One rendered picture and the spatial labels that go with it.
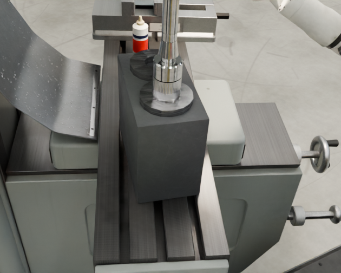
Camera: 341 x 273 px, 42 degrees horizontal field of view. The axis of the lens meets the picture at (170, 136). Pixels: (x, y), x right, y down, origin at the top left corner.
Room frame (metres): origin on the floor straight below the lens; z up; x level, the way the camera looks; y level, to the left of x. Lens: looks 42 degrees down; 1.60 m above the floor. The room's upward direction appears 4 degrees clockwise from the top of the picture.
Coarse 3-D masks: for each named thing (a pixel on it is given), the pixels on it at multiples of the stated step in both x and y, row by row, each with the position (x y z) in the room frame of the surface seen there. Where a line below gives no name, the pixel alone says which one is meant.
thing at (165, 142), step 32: (128, 64) 0.71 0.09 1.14; (128, 96) 0.61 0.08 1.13; (192, 96) 0.60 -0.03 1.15; (128, 128) 0.62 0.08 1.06; (160, 128) 0.54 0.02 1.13; (192, 128) 0.55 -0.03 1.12; (128, 160) 0.63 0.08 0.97; (160, 160) 0.54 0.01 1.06; (192, 160) 0.56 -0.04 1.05; (160, 192) 0.54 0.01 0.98; (192, 192) 0.56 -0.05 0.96
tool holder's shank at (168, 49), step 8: (168, 0) 0.59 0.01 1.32; (176, 0) 0.60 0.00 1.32; (168, 8) 0.59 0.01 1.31; (176, 8) 0.60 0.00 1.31; (168, 16) 0.59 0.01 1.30; (176, 16) 0.60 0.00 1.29; (168, 24) 0.59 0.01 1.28; (176, 24) 0.60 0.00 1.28; (168, 32) 0.59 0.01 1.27; (176, 32) 0.60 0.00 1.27; (168, 40) 0.59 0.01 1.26; (176, 40) 0.60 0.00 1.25; (160, 48) 0.60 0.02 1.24; (168, 48) 0.59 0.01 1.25; (176, 48) 0.60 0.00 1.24; (160, 56) 0.59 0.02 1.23; (168, 56) 0.59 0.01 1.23; (176, 56) 0.60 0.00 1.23
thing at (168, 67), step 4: (156, 56) 0.61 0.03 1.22; (180, 56) 0.62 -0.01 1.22; (156, 60) 0.60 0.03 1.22; (160, 60) 0.60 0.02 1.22; (176, 60) 0.60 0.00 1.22; (180, 60) 0.60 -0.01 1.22; (156, 64) 0.59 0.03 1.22; (160, 64) 0.59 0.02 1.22; (164, 64) 0.59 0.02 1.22; (168, 64) 0.59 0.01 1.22; (172, 64) 0.59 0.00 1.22; (176, 64) 0.59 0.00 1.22; (180, 64) 0.59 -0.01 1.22; (156, 68) 0.59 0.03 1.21; (160, 68) 0.58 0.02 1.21; (164, 68) 0.58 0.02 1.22; (168, 68) 0.58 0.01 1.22; (172, 68) 0.58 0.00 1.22; (176, 68) 0.59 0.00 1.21; (180, 68) 0.59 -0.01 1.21; (164, 72) 0.58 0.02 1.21; (168, 72) 0.58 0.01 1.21; (172, 72) 0.58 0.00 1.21
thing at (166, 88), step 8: (160, 72) 0.58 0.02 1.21; (176, 72) 0.59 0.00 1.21; (160, 80) 0.58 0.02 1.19; (168, 80) 0.58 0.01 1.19; (176, 80) 0.59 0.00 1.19; (152, 88) 0.60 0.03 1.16; (160, 88) 0.58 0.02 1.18; (168, 88) 0.58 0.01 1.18; (176, 88) 0.59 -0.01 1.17; (160, 96) 0.58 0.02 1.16; (168, 96) 0.58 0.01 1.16; (176, 96) 0.59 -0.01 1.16
